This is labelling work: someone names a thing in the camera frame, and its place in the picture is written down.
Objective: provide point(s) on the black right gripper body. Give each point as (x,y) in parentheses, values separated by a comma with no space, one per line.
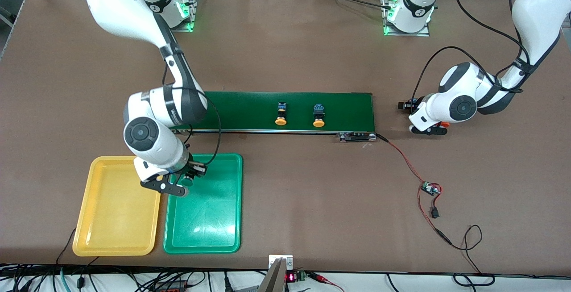
(192,168)

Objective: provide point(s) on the orange printed cylinder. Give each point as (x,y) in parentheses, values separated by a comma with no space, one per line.
(443,124)

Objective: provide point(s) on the yellow mushroom push button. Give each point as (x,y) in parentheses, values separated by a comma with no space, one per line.
(281,106)
(318,110)

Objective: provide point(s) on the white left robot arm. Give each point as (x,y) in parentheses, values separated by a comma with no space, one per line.
(539,10)

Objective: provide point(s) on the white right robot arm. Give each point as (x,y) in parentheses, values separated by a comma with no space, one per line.
(116,2)

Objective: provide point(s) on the green plastic tray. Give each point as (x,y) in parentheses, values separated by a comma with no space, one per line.
(209,211)

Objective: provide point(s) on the yellow plastic tray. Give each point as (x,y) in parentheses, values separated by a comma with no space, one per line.
(118,220)

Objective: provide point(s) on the small green circuit board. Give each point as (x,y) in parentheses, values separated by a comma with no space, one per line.
(430,189)

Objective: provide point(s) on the green conveyor belt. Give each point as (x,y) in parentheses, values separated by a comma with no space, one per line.
(267,104)

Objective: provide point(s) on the orange power strip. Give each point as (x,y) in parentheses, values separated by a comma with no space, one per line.
(171,286)

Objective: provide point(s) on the grey metal bar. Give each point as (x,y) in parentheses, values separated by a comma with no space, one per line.
(273,281)

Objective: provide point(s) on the red digit display module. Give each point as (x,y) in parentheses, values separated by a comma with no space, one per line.
(291,277)

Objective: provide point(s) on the red clip leads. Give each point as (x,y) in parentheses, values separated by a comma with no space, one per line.
(321,277)

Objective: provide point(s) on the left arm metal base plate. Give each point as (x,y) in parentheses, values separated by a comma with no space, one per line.
(392,34)

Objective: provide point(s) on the silver metal bracket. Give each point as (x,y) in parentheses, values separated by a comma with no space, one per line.
(274,258)

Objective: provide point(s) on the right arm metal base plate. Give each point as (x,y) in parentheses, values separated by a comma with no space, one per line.
(195,10)

